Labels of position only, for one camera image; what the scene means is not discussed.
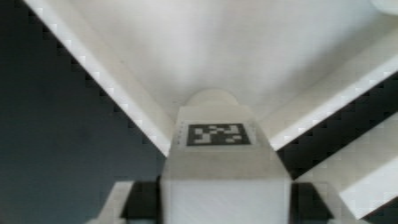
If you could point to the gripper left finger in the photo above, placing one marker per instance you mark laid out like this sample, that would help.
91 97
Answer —
132 205

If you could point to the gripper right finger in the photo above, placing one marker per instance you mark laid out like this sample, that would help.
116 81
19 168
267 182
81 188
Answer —
317 206

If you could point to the white table leg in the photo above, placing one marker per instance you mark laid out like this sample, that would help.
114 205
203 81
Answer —
386 6
225 182

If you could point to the white square tabletop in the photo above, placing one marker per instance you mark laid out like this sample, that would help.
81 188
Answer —
296 53

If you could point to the white obstacle fence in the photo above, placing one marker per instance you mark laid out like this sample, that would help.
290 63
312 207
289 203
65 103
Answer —
356 176

